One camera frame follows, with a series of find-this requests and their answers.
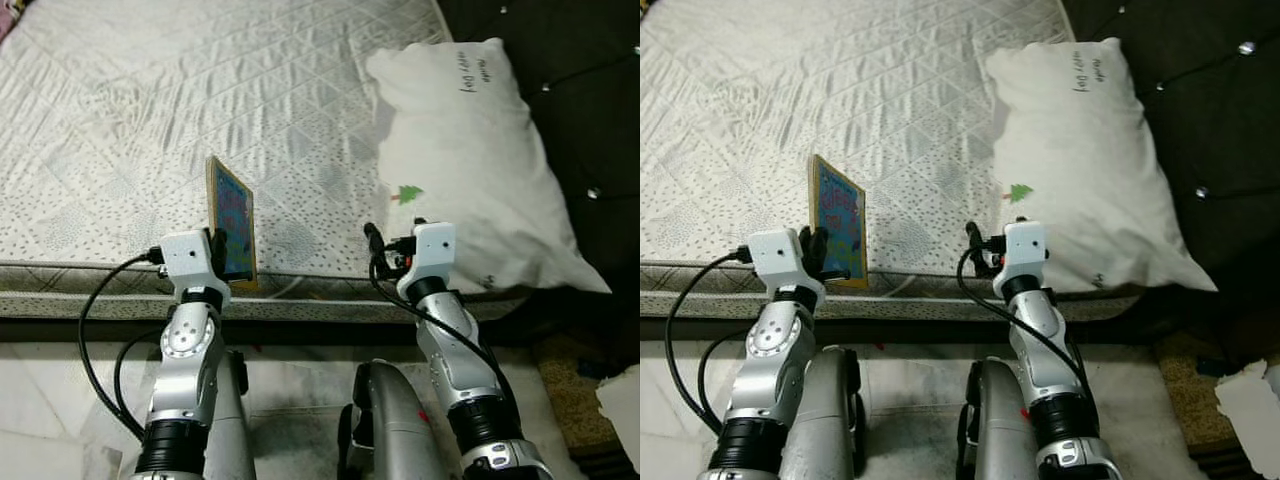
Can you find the blue yellow-bordered children's book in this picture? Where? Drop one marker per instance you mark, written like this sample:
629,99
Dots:
232,215
842,215

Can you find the white pillow with green tree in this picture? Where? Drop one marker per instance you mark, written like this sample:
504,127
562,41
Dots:
470,170
1085,170

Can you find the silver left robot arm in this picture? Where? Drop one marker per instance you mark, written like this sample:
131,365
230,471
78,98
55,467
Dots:
185,370
770,370

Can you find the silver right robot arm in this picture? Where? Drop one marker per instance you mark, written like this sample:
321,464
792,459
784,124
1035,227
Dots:
460,360
1045,360

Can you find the dark bed base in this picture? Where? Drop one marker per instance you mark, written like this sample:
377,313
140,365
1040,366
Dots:
300,330
920,330

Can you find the grey quilted mattress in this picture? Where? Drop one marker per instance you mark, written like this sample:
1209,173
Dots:
780,120
150,120

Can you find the grey robot left leg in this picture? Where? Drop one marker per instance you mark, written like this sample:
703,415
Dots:
830,420
238,420

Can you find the brown doormat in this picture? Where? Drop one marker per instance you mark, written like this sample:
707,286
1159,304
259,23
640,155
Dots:
1190,390
570,390

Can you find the dark tufted headboard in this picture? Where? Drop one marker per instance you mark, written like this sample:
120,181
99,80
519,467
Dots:
1220,120
590,120

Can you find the white paper sheet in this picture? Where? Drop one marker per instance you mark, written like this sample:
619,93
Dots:
622,420
1250,420

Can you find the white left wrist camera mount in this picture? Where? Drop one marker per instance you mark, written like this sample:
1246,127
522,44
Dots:
780,258
188,258

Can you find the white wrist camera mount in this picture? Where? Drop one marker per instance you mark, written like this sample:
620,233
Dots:
780,258
432,250
188,258
1024,248

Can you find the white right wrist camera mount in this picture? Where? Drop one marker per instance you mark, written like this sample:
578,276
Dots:
432,250
1024,248

